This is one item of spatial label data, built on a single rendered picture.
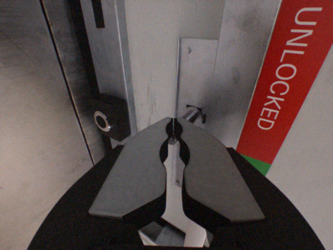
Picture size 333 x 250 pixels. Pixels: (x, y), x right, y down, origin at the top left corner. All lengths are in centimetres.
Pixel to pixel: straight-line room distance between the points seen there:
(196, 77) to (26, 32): 19
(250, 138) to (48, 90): 24
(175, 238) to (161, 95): 31
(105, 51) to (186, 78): 11
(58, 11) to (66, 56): 5
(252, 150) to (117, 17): 19
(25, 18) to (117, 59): 10
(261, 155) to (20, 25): 28
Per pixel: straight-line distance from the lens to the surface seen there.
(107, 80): 23
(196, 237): 27
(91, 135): 30
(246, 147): 18
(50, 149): 27
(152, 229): 45
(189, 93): 17
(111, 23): 21
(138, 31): 20
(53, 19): 25
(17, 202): 30
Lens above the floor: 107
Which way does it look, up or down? 27 degrees down
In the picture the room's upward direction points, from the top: 109 degrees clockwise
